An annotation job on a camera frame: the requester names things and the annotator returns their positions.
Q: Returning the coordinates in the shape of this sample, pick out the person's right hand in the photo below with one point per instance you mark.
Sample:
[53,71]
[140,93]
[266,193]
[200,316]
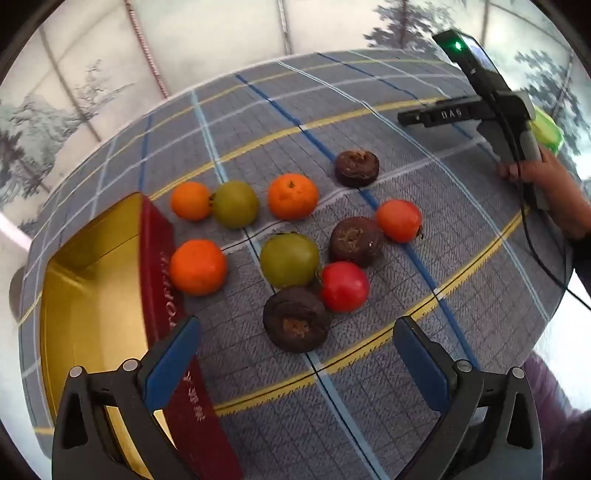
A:
[551,196]

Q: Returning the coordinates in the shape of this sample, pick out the red-orange persimmon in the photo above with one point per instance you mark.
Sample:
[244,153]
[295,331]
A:
[398,221]

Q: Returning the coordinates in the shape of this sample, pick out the bright green box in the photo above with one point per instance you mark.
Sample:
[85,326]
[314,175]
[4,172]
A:
[547,131]

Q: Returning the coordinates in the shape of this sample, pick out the red persimmon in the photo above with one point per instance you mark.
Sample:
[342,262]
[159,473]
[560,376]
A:
[345,287]

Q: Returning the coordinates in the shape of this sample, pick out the green persimmon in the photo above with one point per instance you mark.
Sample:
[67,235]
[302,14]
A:
[288,261]
[235,205]

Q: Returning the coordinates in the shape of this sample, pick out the painted landscape folding screen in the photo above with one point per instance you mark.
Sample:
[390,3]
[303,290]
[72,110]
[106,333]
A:
[69,69]

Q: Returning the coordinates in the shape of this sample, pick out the person's purple garment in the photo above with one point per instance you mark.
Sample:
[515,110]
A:
[558,406]

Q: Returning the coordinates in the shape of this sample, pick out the orange mandarin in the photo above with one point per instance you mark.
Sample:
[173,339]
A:
[198,267]
[292,197]

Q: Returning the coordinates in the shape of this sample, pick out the red and gold tin box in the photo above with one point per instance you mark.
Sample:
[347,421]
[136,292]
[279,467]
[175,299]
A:
[92,286]

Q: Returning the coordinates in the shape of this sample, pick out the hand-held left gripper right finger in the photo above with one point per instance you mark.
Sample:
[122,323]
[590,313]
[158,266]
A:
[422,364]

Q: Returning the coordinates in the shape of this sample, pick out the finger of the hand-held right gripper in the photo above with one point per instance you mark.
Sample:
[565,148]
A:
[443,115]

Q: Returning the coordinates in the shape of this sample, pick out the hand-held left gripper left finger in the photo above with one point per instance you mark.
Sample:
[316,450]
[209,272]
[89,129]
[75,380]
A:
[171,364]

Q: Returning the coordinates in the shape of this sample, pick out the person's right forearm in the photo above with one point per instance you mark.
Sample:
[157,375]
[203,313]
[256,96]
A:
[582,263]

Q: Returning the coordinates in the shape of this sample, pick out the dark brown mangosteen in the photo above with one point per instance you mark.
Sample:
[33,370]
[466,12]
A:
[355,242]
[295,318]
[357,170]

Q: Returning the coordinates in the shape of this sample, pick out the small smooth orange persimmon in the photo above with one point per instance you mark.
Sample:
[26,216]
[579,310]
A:
[190,201]

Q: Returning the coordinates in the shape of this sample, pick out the grey plaid tablecloth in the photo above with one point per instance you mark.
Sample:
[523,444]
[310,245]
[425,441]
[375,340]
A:
[323,115]

